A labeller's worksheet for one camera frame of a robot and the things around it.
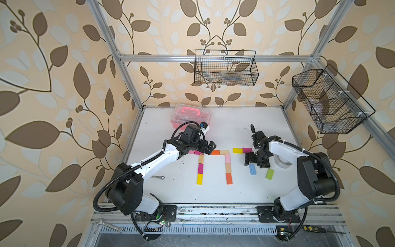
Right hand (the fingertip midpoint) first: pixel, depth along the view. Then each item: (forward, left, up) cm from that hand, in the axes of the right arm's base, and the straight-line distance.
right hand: (252, 165), depth 89 cm
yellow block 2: (+10, +7, -1) cm, 12 cm away
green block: (-5, -9, -1) cm, 10 cm away
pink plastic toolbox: (+34, +41, +11) cm, 55 cm away
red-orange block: (-7, +15, 0) cm, 16 cm away
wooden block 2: (+10, +15, -1) cm, 18 cm away
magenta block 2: (+9, +2, +1) cm, 10 cm away
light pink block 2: (+5, +14, -1) cm, 15 cm away
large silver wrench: (-25, +79, +1) cm, 83 cm away
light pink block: (+9, +36, +2) cm, 37 cm away
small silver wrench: (-5, +53, 0) cm, 53 cm away
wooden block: (+5, +30, 0) cm, 31 cm away
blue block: (-2, 0, -1) cm, 2 cm away
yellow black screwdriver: (-32, -22, +1) cm, 39 cm away
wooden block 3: (-1, +14, -1) cm, 14 cm away
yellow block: (-6, +31, -2) cm, 32 cm away
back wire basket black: (+52, +8, +33) cm, 62 cm away
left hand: (+8, +26, +15) cm, 31 cm away
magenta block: (0, +31, -1) cm, 31 cm away
